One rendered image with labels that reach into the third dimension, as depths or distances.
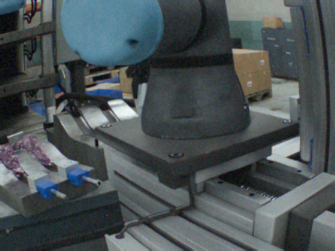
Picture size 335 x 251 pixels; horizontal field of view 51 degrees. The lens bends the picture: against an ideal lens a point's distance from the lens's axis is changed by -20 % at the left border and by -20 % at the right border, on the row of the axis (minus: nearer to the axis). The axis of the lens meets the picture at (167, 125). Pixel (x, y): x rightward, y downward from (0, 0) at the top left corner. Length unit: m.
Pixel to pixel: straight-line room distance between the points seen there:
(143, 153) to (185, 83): 0.10
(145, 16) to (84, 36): 0.07
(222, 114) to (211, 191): 0.10
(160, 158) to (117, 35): 0.15
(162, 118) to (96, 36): 0.17
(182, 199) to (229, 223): 0.10
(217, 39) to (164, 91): 0.10
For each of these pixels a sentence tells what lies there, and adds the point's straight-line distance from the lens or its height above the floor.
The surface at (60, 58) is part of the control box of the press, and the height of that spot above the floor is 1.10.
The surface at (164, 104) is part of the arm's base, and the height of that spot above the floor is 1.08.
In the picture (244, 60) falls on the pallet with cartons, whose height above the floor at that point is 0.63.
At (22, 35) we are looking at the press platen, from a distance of 1.78.
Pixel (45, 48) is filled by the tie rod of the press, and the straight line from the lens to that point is 1.75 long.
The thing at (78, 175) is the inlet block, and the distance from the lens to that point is 0.95.
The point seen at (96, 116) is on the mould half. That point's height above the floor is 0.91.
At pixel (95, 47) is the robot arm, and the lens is 0.41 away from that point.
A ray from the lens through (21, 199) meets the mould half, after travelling 0.89.
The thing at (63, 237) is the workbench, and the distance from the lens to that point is 1.07.
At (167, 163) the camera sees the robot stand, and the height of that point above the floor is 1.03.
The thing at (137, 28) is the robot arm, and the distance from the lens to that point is 0.38.
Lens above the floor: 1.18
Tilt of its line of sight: 14 degrees down
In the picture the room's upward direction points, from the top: 5 degrees counter-clockwise
